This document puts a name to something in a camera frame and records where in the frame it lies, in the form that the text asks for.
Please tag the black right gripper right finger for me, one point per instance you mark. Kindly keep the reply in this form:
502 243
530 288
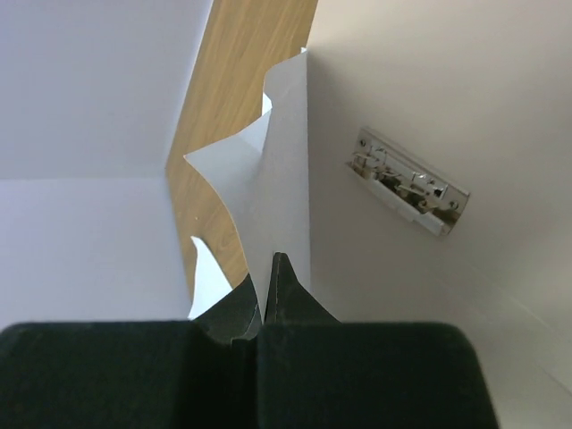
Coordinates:
316 372

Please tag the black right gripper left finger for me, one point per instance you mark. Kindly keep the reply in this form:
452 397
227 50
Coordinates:
149 374

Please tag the white paper sheet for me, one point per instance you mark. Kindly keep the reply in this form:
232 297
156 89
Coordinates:
261 175
210 283

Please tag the beige file folder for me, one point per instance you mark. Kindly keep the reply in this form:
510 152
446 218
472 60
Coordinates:
439 139

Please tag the metal folder clip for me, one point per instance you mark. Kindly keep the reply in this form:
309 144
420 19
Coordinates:
406 184

